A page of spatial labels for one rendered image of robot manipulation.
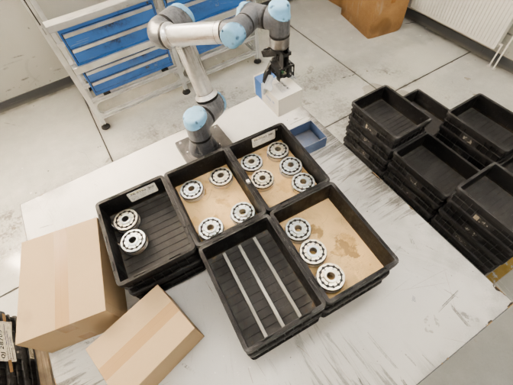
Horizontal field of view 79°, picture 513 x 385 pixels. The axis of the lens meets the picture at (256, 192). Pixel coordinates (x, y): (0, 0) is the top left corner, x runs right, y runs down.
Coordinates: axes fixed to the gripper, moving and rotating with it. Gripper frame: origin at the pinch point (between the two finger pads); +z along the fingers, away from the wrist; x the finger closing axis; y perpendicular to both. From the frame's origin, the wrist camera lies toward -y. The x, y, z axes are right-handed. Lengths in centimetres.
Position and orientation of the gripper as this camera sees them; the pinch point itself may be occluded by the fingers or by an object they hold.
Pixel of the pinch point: (277, 87)
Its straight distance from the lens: 143.0
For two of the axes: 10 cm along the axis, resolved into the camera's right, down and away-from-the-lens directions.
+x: 8.5, -4.7, 2.4
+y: 5.2, 6.9, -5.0
